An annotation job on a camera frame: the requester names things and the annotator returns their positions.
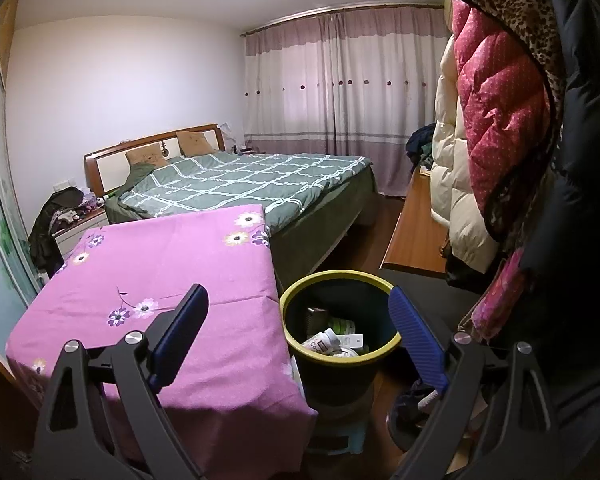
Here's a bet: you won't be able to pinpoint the wooden headboard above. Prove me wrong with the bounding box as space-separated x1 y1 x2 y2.
83 123 226 196

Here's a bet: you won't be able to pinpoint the pink floral tablecloth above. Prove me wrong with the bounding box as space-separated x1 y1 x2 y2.
5 204 318 466

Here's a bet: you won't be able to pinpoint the red puffer jacket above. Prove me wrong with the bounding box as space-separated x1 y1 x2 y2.
442 0 566 241

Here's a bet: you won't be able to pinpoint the small plush toys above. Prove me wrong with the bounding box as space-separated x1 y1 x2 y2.
55 195 106 223

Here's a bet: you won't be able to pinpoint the bed with green checked quilt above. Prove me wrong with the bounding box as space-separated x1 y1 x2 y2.
104 150 380 281

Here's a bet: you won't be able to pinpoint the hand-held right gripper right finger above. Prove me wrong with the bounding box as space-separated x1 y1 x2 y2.
388 286 563 480

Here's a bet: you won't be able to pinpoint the dark clothing heap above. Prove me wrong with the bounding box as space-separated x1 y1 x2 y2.
28 186 83 276

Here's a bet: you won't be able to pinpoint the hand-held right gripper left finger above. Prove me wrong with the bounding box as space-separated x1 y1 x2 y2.
32 283 210 480

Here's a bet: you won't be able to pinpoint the black jacket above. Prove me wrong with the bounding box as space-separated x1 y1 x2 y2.
480 0 600 461

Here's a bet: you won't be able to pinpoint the long wooden cabinet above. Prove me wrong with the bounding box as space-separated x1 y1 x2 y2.
380 167 451 275

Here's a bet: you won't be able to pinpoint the pink floral garment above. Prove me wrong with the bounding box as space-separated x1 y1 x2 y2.
470 250 528 343

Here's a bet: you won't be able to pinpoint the pile of mixed clothes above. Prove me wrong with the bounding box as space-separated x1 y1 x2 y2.
405 122 437 166

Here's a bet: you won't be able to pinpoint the curtain rod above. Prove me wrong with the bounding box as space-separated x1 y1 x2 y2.
239 2 446 37

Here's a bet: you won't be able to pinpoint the black round basin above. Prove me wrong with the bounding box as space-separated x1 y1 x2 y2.
386 385 446 453

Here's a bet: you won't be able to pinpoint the wardrobe with sliding doors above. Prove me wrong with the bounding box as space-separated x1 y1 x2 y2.
0 0 46 371

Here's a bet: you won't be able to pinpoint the dark trash bin yellow rim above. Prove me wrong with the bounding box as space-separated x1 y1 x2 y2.
280 270 402 408

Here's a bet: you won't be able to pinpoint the pink white curtain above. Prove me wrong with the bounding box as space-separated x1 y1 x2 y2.
242 6 448 198

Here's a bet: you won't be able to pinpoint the brown pillow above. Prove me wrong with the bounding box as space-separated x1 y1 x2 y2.
125 143 167 167
175 130 216 157

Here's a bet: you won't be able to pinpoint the cream puffer jacket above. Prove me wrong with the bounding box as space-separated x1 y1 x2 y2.
430 35 503 266

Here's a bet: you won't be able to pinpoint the white nightstand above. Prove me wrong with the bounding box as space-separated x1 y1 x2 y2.
54 207 108 258

